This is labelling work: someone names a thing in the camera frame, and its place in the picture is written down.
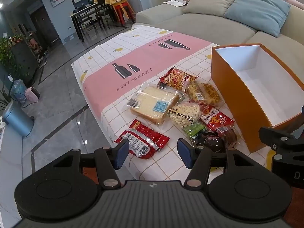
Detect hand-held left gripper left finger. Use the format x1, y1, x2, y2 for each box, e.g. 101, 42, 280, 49
51, 138, 130, 188

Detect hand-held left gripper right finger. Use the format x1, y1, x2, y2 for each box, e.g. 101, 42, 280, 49
177, 138, 264, 188

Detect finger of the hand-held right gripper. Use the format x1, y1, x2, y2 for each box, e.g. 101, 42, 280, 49
291, 104, 304, 136
258, 127, 298, 153

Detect brown cake clear packet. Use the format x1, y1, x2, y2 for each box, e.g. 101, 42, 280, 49
197, 129, 225, 153

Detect sliced bread packet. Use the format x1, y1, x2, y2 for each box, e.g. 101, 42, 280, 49
129, 82, 186, 126

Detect orange cardboard box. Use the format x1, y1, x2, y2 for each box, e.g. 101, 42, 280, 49
211, 43, 304, 153

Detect green snack packet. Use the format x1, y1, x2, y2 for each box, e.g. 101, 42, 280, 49
184, 121, 209, 145

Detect red barcode snack packet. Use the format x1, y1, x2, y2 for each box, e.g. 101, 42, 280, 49
114, 119, 171, 159

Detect white candy packet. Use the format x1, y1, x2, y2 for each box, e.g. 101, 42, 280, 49
167, 102, 202, 130

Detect red orange print packet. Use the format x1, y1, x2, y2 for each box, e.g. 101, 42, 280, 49
199, 104, 239, 148

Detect yellow crisps packet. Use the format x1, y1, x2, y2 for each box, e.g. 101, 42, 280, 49
185, 81, 222, 107

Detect red yellow stick snack packet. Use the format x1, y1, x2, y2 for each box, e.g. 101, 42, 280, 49
159, 66, 199, 93

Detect pink white checked tablecloth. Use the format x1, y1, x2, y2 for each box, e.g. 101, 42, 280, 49
71, 23, 273, 181

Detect pink heater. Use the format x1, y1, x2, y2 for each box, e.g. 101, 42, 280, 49
25, 87, 41, 104

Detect blue metal bin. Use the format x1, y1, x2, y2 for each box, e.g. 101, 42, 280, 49
2, 100, 35, 138

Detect light blue cushion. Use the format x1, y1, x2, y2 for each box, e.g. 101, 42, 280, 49
224, 0, 291, 38

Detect blue plastic bag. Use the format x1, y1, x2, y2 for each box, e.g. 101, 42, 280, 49
11, 79, 28, 102

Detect beige sofa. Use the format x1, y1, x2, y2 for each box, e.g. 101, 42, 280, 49
135, 0, 304, 93

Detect dark side cabinet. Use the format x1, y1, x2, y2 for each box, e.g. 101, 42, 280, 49
9, 33, 40, 86

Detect black dining chair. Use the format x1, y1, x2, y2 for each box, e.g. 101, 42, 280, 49
95, 2, 114, 29

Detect red stool stack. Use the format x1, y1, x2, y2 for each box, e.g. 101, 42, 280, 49
112, 1, 136, 26

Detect black dining table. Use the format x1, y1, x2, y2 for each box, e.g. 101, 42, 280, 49
69, 3, 114, 43

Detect dark wooden door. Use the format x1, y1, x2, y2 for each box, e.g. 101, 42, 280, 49
30, 5, 60, 45

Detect green potted plant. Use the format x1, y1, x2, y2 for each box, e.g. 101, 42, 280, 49
0, 37, 24, 78

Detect beige cushion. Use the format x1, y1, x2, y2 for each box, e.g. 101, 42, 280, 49
183, 0, 240, 21

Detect white papers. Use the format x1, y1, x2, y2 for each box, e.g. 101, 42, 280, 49
163, 0, 188, 7

